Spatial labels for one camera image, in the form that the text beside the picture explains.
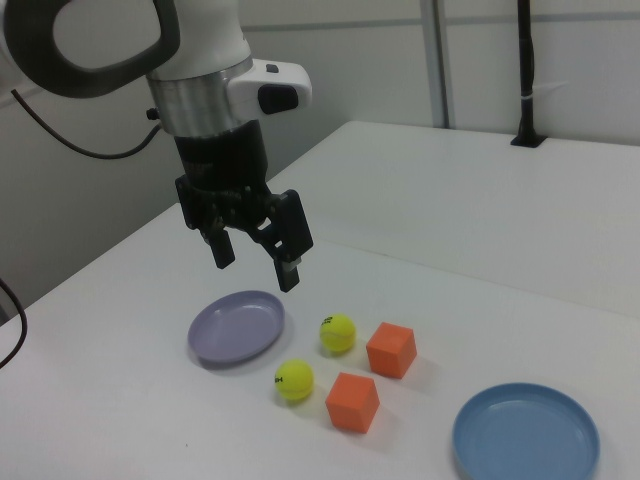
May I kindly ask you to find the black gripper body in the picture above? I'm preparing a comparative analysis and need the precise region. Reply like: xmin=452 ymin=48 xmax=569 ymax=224
xmin=173 ymin=119 xmax=282 ymax=234

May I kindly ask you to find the yellow tennis ball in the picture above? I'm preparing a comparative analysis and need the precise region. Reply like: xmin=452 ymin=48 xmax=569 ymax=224
xmin=274 ymin=358 xmax=316 ymax=401
xmin=318 ymin=313 xmax=358 ymax=355

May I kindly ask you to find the orange cube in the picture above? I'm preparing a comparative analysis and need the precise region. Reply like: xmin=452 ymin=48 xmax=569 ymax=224
xmin=324 ymin=371 xmax=380 ymax=434
xmin=365 ymin=321 xmax=418 ymax=380

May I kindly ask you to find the purple plate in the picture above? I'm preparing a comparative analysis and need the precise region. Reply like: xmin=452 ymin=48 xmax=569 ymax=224
xmin=187 ymin=289 xmax=287 ymax=371

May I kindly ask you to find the blue plate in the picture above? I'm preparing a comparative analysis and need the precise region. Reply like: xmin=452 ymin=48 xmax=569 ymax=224
xmin=452 ymin=382 xmax=601 ymax=480

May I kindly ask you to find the black camera stand pole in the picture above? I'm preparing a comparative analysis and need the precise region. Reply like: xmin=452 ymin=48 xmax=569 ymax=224
xmin=509 ymin=0 xmax=547 ymax=149

